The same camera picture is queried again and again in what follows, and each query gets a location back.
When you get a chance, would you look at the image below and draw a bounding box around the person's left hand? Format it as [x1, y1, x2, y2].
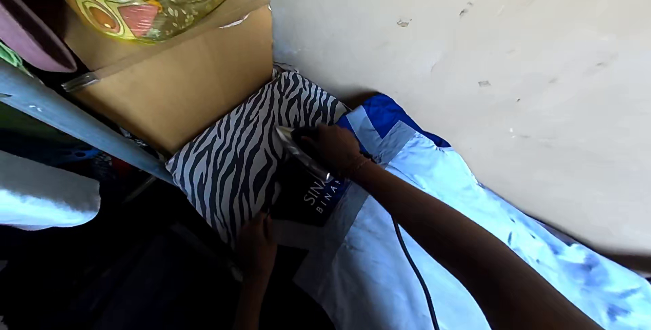
[237, 211, 278, 282]

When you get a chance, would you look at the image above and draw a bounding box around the person's right hand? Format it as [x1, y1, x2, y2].
[299, 123, 369, 177]

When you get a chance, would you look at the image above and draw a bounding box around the silver and black iron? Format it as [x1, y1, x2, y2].
[275, 125, 335, 183]

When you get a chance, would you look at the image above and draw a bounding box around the black garment with white print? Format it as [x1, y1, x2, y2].
[269, 154, 353, 227]

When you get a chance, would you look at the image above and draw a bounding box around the person's left forearm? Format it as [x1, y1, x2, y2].
[234, 277, 271, 330]

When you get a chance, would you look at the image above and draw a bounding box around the zebra striped cloth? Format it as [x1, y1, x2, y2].
[166, 70, 352, 249]

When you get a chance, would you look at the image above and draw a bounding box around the light blue patterned sheet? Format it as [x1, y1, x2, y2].
[292, 94, 651, 330]

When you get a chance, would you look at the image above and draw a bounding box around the cardboard box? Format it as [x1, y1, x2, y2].
[62, 0, 275, 159]

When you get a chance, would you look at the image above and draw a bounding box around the white cloth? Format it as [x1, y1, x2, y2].
[0, 149, 101, 231]

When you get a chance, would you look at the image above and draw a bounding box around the pink cloth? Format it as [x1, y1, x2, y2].
[0, 0, 78, 73]

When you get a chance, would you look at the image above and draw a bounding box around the black power cable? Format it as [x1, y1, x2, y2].
[391, 215, 440, 330]

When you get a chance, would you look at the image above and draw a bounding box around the blue-grey metal rail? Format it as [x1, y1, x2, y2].
[0, 58, 176, 186]

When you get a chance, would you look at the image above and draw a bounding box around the green cord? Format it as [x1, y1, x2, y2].
[0, 40, 32, 77]

